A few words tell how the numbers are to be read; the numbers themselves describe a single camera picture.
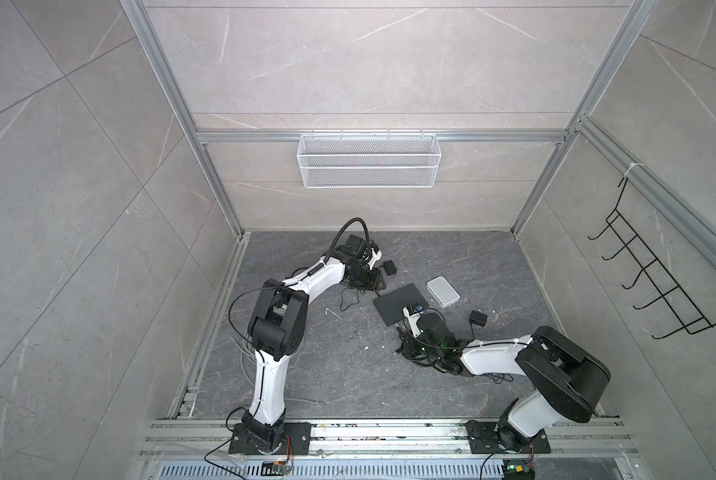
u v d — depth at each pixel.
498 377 0.82
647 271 0.69
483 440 0.73
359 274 0.82
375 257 0.90
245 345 0.55
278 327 0.53
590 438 0.75
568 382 0.45
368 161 1.01
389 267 1.07
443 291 1.01
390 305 0.98
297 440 0.73
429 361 0.82
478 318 0.94
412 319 0.82
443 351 0.70
